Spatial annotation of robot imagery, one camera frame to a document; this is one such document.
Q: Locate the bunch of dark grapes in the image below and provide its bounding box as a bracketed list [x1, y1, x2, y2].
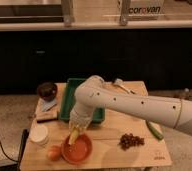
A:
[119, 134, 145, 150]

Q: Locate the corovan cardboard box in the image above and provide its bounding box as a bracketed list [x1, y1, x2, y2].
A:
[116, 0, 165, 21]

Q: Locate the orange peach fruit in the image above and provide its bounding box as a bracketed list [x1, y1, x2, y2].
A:
[47, 145, 61, 161]

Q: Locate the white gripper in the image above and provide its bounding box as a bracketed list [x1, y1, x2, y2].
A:
[69, 114, 92, 133]

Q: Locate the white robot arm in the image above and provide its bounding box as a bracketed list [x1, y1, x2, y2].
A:
[69, 75, 192, 136]

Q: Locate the dark brown bowl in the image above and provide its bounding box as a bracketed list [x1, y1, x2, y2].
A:
[36, 82, 57, 101]

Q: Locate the black cable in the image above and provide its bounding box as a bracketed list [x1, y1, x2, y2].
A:
[0, 120, 19, 164]

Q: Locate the green plastic tray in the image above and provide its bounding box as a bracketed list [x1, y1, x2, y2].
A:
[58, 78, 105, 124]

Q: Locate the yellow banana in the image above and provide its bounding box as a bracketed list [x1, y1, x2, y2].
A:
[68, 129, 79, 145]

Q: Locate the green chili pepper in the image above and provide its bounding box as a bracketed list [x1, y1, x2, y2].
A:
[146, 121, 164, 140]

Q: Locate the red bowl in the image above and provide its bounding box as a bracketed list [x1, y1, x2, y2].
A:
[61, 134, 92, 165]

